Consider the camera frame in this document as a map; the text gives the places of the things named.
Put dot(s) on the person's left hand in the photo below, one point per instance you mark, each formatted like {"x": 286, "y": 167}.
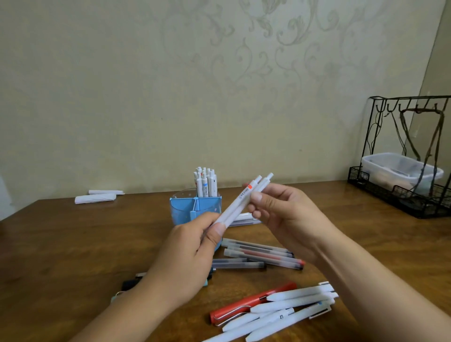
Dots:
{"x": 183, "y": 260}

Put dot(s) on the person's right hand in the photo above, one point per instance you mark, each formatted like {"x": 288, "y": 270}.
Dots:
{"x": 292, "y": 218}

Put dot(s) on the plain white click pen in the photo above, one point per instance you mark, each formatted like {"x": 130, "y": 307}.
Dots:
{"x": 266, "y": 179}

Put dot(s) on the blue pen holder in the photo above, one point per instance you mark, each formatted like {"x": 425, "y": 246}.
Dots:
{"x": 183, "y": 211}

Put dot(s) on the stack of frosted capped pens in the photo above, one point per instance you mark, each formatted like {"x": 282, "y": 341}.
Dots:
{"x": 260, "y": 259}

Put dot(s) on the white pen orange band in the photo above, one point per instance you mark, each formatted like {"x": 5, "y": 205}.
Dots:
{"x": 239, "y": 199}

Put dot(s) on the black pen white print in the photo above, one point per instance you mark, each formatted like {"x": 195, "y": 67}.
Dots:
{"x": 130, "y": 284}

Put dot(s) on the red pen silver clip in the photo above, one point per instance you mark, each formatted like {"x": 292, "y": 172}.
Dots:
{"x": 243, "y": 304}

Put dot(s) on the grey green pen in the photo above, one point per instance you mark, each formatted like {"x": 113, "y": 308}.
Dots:
{"x": 117, "y": 298}

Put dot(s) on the pile of white pens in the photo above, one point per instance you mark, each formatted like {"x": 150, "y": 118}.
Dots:
{"x": 299, "y": 294}

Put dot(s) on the bunch of white pens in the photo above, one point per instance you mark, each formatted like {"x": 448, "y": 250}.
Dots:
{"x": 204, "y": 185}

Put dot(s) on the person's right forearm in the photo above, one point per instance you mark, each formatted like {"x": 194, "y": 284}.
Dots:
{"x": 387, "y": 292}

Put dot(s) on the thin rolled white paper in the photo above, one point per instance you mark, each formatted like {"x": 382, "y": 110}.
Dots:
{"x": 105, "y": 192}

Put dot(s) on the clear plastic container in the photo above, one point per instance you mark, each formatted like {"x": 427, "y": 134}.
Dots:
{"x": 384, "y": 167}

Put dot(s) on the thick rolled white paper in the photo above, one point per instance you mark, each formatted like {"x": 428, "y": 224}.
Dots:
{"x": 95, "y": 198}

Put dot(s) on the brown wooden table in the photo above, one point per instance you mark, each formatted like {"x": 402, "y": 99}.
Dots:
{"x": 70, "y": 246}

